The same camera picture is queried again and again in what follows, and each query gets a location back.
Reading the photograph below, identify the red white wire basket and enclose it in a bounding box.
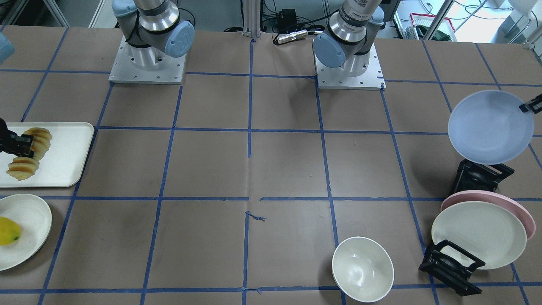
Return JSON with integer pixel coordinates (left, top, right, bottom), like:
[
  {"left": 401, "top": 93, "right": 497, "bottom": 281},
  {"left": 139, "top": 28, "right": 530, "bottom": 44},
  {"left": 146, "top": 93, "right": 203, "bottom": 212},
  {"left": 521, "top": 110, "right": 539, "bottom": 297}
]
[{"left": 402, "top": 13, "right": 458, "bottom": 42}]

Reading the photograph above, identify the black plate rack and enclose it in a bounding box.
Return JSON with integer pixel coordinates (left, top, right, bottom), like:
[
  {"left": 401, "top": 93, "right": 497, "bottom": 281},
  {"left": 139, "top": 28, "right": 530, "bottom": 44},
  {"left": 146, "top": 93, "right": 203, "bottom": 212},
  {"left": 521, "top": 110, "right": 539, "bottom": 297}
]
[{"left": 419, "top": 159, "right": 514, "bottom": 297}]

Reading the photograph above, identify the silver cylindrical connector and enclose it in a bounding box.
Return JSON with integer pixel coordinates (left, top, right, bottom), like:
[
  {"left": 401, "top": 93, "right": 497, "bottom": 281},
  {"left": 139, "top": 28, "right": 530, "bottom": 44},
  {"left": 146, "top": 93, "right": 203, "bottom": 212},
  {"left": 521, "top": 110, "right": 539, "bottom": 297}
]
[{"left": 272, "top": 30, "right": 308, "bottom": 46}]

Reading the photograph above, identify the white rectangular tray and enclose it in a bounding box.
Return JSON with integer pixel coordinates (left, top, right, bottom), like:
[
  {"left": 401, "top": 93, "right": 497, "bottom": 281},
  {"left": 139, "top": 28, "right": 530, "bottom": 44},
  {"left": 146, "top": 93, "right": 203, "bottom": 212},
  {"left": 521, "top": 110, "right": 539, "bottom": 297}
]
[{"left": 0, "top": 123, "right": 94, "bottom": 189}]

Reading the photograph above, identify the white ceramic bowl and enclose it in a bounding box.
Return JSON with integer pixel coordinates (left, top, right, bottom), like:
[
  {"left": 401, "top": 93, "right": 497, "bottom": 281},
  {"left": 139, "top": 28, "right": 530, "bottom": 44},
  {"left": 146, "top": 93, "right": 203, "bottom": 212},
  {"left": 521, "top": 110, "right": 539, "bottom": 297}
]
[{"left": 331, "top": 237, "right": 395, "bottom": 303}]

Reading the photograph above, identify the black power adapter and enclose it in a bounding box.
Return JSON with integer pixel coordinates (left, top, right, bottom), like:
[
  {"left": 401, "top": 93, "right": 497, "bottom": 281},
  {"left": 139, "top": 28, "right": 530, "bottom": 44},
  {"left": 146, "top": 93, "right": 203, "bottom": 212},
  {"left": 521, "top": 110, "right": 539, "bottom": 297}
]
[{"left": 277, "top": 8, "right": 297, "bottom": 32}]

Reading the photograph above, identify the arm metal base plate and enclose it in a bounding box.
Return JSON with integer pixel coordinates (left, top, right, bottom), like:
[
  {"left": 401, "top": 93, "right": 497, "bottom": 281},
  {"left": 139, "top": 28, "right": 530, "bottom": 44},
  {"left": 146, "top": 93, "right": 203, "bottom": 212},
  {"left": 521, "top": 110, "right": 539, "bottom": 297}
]
[
  {"left": 108, "top": 37, "right": 187, "bottom": 85},
  {"left": 314, "top": 44, "right": 387, "bottom": 90}
]

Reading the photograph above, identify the pink plate in rack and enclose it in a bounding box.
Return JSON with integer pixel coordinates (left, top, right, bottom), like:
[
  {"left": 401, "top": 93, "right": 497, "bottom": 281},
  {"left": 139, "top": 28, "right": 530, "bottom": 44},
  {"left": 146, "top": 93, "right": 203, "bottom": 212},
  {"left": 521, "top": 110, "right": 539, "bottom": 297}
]
[{"left": 440, "top": 190, "right": 536, "bottom": 240}]

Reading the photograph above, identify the cream plate in rack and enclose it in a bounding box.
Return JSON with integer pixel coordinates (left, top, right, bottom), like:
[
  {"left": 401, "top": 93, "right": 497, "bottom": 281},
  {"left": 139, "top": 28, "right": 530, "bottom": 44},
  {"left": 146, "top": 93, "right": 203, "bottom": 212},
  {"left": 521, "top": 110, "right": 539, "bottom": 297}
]
[{"left": 431, "top": 201, "right": 527, "bottom": 270}]

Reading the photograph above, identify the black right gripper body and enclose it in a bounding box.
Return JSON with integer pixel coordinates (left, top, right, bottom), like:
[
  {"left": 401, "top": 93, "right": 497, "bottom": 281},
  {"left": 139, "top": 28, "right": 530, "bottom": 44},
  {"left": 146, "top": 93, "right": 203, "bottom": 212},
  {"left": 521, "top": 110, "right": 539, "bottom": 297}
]
[{"left": 0, "top": 118, "right": 17, "bottom": 155}]

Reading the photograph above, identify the cream plate under lemon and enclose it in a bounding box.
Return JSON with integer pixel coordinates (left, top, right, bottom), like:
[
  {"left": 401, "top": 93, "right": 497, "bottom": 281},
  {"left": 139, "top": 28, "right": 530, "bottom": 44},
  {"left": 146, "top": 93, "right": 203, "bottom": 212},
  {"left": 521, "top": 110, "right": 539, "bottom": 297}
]
[{"left": 0, "top": 194, "right": 52, "bottom": 271}]

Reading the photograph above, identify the aluminium frame post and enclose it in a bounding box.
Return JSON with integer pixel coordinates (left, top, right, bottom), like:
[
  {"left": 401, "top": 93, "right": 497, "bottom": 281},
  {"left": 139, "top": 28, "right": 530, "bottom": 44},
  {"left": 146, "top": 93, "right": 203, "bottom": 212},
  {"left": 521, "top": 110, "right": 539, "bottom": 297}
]
[{"left": 241, "top": 0, "right": 263, "bottom": 41}]

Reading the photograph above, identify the light blue plate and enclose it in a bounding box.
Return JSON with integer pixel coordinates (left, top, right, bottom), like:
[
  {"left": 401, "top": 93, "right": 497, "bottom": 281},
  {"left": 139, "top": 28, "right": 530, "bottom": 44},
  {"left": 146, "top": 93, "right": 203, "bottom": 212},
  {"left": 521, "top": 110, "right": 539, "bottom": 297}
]
[{"left": 448, "top": 89, "right": 535, "bottom": 165}]

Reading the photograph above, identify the striped toy bread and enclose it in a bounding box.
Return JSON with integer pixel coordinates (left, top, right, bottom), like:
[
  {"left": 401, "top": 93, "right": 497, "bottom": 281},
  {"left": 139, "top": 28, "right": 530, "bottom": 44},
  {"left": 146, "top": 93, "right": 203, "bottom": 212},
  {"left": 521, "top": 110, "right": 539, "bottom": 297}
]
[{"left": 1, "top": 127, "right": 53, "bottom": 181}]

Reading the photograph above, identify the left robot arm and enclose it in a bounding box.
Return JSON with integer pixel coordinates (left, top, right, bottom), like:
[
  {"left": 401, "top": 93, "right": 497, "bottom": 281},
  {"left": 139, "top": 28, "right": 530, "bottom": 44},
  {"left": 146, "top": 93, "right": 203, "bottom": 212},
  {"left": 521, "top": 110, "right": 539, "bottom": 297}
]
[{"left": 313, "top": 0, "right": 385, "bottom": 90}]

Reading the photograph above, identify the yellow lemon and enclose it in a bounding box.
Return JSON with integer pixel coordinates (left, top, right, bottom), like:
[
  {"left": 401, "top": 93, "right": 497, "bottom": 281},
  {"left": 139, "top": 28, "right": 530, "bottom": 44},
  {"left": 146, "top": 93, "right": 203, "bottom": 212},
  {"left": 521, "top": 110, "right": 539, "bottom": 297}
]
[{"left": 0, "top": 216, "right": 22, "bottom": 246}]

